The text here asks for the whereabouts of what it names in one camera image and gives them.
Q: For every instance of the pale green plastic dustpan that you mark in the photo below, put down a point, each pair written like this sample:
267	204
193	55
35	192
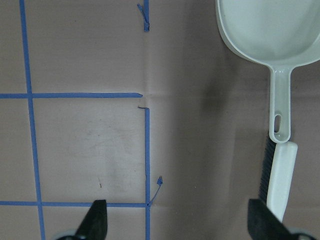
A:
279	34

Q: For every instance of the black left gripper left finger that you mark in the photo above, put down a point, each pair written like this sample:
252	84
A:
94	225

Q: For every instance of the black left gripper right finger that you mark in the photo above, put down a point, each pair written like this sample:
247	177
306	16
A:
263	225

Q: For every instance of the pale green hand brush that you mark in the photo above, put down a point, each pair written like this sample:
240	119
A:
276	175

